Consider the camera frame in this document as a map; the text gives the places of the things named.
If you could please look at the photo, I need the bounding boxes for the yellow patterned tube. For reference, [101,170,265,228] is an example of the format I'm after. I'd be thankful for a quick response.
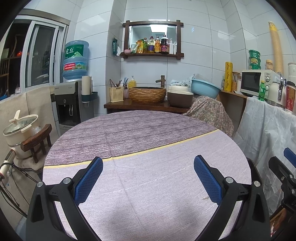
[223,61,233,92]

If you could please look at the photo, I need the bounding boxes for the red paper cup with lid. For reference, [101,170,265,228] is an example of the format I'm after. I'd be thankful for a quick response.
[285,81,296,112]

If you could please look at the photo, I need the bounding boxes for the floral patterned cloth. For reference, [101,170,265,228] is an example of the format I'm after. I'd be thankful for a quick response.
[183,95,234,138]

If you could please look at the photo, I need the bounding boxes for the white microwave oven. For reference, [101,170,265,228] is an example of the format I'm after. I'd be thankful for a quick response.
[240,69,281,98]

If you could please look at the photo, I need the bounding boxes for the bronze faucet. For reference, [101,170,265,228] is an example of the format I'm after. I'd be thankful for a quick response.
[155,75,167,88]

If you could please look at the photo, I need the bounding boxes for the stack of white cups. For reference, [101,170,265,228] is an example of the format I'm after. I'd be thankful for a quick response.
[288,62,296,82]

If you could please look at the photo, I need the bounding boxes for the green soda bottle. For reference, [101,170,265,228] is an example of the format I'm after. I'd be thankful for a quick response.
[258,80,267,102]

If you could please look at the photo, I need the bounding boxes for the water dispenser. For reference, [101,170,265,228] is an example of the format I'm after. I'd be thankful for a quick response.
[54,80,98,133]

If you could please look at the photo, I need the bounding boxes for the white thermos jug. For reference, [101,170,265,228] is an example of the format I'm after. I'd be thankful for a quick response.
[268,74,287,107]

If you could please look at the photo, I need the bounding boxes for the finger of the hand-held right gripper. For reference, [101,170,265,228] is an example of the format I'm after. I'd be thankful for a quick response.
[268,156,296,186]
[284,148,296,168]

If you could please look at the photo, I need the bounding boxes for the light blue towel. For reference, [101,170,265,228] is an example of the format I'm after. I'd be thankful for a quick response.
[170,73,197,87]

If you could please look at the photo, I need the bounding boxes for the row of condiment bottles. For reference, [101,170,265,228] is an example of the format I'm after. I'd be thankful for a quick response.
[132,34,177,55]

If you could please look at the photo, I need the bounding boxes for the wicker pattern wash basin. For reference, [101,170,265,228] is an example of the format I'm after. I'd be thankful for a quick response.
[128,87,167,104]

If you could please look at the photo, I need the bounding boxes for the white cup dispenser tube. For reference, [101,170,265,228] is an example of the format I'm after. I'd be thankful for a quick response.
[81,75,92,96]

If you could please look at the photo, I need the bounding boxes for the light blue plastic basin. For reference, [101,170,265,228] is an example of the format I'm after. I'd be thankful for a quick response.
[191,78,222,99]

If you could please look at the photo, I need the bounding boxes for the sliding window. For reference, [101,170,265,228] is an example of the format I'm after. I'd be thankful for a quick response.
[0,9,70,99]

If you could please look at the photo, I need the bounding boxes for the dark wooden counter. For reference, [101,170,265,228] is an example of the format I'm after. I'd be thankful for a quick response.
[104,100,195,115]

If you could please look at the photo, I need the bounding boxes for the wooden cabinet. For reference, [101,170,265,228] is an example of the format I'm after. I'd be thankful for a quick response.
[218,90,248,138]

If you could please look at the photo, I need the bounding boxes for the red printed box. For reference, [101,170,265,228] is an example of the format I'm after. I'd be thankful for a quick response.
[269,203,290,235]

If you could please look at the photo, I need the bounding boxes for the white cover sheet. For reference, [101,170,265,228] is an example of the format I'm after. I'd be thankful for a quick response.
[233,96,296,216]

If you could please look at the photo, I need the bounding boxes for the white handheld device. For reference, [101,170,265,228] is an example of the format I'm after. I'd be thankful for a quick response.
[0,149,16,179]

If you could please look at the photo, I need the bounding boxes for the pot with glass lid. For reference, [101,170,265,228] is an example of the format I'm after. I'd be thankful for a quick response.
[3,110,41,159]

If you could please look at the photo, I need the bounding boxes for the stack of yellow paper cups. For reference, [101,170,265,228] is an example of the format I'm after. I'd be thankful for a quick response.
[268,21,284,75]

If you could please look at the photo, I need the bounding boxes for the small wooden stool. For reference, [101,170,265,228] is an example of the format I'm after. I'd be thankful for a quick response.
[21,124,53,163]

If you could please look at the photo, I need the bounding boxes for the green wall tissue holder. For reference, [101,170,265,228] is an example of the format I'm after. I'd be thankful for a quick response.
[112,37,122,56]

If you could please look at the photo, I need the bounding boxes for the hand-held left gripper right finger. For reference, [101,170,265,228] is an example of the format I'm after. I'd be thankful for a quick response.
[191,154,271,241]

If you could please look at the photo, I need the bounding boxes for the blue water jug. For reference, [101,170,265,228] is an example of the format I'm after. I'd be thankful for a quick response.
[62,40,90,82]

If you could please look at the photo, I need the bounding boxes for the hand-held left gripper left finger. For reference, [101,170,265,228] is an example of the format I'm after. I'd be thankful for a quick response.
[25,156,107,241]

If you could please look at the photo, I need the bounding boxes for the beige chopstick holder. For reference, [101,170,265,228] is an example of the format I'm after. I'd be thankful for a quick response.
[109,77,129,103]

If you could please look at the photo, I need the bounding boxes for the glass jar with wooden lid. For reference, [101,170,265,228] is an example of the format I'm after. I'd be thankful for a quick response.
[232,72,241,91]

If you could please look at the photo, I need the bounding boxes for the black cables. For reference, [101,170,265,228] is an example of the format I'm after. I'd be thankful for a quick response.
[0,160,44,219]

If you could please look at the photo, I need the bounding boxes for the brown cream rice cooker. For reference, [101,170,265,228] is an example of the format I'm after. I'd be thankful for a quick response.
[167,84,194,109]

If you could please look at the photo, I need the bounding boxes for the wooden framed mirror shelf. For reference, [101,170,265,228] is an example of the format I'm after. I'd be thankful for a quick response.
[120,20,184,61]

